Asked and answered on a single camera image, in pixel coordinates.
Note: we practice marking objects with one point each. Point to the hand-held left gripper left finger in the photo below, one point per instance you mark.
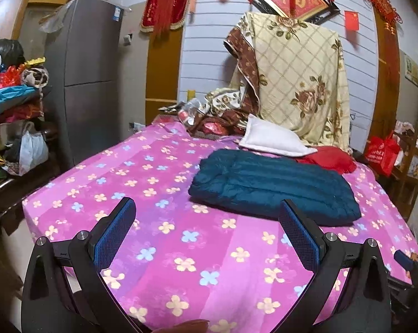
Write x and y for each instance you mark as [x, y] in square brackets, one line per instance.
[113, 232]

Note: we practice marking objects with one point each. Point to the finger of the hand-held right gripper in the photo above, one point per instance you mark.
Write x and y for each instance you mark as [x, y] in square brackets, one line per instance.
[402, 258]

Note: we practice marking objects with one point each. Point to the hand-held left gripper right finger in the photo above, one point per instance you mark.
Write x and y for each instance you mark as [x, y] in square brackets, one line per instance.
[299, 236]

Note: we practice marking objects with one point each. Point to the teal quilted jacket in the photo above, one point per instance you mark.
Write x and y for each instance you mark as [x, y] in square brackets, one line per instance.
[271, 187]

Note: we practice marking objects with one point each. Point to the pink floral bed sheet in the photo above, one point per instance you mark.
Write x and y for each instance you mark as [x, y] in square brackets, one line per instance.
[160, 180]

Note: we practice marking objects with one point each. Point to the wooden chair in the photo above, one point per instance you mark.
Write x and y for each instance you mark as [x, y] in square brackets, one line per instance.
[408, 180]

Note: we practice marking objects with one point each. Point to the red cloth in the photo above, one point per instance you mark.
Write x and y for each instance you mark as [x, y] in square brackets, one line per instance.
[330, 159]

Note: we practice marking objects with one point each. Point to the white folded cloth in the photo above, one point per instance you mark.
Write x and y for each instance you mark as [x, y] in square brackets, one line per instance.
[268, 137]

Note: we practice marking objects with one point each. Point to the red shopping bag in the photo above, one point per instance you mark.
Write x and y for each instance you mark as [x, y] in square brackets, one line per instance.
[380, 152]

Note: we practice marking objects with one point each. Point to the dark wooden shelf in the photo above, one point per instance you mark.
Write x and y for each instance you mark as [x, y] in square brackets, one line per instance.
[7, 194]

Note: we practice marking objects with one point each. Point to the white plastic bag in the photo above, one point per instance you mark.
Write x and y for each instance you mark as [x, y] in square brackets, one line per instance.
[33, 152]

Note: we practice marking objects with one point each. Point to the clear plastic bag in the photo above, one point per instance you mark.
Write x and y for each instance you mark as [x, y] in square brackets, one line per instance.
[189, 111]

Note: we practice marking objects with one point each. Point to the brown patterned blanket pile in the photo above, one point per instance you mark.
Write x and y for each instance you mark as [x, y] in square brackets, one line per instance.
[226, 104]

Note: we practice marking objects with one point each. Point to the grey refrigerator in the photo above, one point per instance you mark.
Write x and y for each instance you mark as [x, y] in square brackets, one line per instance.
[90, 76]

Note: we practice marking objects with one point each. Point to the cream floral quilt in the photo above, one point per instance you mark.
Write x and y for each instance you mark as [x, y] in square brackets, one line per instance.
[299, 76]

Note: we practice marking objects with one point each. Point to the black plastic bag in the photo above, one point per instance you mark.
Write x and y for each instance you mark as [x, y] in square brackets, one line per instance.
[7, 52]

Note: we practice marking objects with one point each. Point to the red knot ornament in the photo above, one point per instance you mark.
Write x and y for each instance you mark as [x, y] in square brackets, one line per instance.
[382, 3]

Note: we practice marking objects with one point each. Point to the wall poster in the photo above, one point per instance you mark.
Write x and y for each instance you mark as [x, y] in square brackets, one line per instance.
[413, 71]

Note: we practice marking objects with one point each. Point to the red velvet wall banner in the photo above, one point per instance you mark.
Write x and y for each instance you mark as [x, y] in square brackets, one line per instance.
[160, 3]

